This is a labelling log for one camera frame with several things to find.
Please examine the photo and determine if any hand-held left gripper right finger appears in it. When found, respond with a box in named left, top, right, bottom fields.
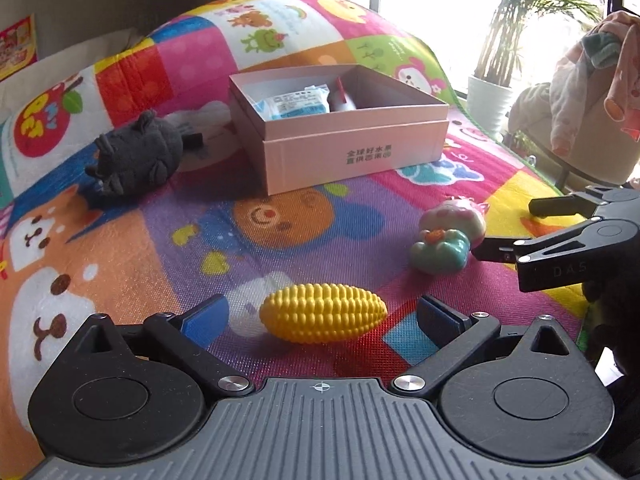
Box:
left=392, top=294, right=576, bottom=401

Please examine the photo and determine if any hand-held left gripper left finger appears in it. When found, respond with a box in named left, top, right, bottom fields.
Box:
left=75, top=294, right=256, bottom=398

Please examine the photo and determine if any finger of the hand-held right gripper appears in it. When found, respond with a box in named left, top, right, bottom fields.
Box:
left=528, top=185, right=640, bottom=220
left=472, top=220, right=603, bottom=266

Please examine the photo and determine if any pink and green squishy toy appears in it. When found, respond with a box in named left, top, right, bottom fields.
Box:
left=411, top=196, right=490, bottom=276

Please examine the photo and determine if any yellow corn toy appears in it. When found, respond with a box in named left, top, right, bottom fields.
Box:
left=259, top=283, right=388, bottom=345

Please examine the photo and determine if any dark grey plush toy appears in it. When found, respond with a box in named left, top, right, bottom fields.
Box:
left=84, top=110, right=185, bottom=206

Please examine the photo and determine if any pink cardboard box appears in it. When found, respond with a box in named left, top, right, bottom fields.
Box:
left=227, top=63, right=451, bottom=196

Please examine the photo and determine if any blue wet wipes packet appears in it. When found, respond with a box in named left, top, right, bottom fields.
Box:
left=252, top=85, right=333, bottom=122

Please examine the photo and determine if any beige chair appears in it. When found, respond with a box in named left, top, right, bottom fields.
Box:
left=507, top=82, right=640, bottom=186

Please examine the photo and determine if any colourful cartoon play mat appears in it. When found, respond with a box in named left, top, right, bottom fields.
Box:
left=0, top=0, right=606, bottom=480

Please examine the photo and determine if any pink garment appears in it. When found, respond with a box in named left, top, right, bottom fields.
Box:
left=550, top=10, right=640, bottom=157

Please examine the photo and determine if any white plant pot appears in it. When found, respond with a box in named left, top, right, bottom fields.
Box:
left=467, top=75, right=515, bottom=141

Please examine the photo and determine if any grey green towel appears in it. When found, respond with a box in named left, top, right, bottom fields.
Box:
left=582, top=30, right=623, bottom=68

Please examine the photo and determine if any palm plant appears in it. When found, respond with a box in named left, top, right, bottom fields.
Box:
left=472, top=0, right=621, bottom=86

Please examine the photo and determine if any red and white object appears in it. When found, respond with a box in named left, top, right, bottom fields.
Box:
left=329, top=77, right=358, bottom=113

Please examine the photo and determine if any red picture book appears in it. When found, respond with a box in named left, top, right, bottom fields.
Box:
left=0, top=14, right=38, bottom=81

